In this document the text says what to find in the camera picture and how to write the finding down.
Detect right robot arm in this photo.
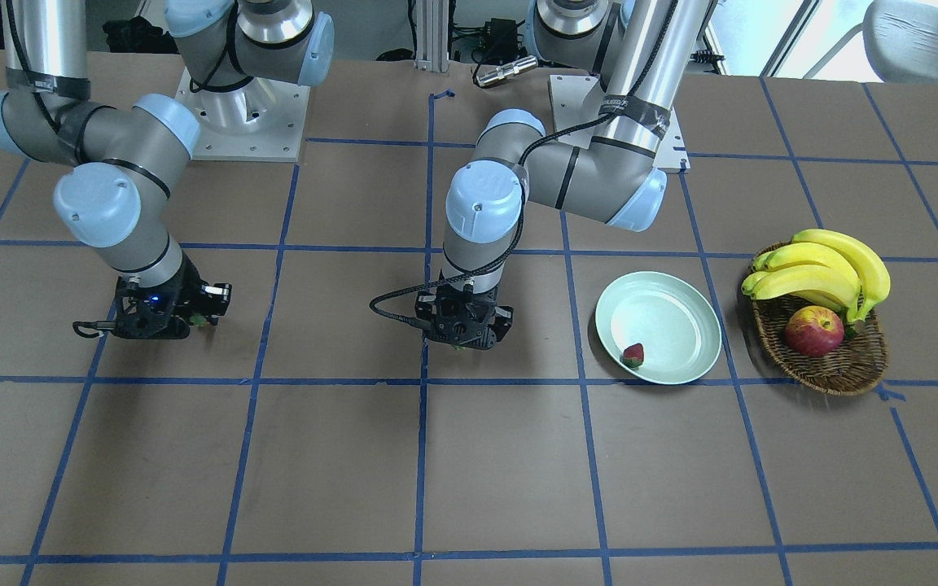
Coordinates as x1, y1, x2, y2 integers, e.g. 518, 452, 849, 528
0, 1, 335, 339

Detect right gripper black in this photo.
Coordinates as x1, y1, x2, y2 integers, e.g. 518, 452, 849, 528
73, 255, 232, 339

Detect light green plate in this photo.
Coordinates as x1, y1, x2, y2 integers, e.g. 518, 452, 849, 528
594, 271, 722, 385

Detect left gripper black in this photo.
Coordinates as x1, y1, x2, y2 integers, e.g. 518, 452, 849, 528
414, 282, 513, 350

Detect aluminium frame post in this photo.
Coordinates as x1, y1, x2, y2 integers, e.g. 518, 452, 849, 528
412, 0, 450, 77

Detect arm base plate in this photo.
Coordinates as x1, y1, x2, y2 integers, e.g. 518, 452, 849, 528
175, 70, 310, 164
550, 73, 690, 173

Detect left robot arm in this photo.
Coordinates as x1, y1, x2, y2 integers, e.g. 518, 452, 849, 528
407, 1, 710, 350

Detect brown wicker basket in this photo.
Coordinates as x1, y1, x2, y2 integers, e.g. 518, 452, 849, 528
749, 242, 890, 396

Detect red yellow apple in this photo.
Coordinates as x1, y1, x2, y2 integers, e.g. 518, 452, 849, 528
784, 305, 845, 357

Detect yellow banana bunch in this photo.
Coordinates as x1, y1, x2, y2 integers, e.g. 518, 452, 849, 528
741, 229, 892, 324

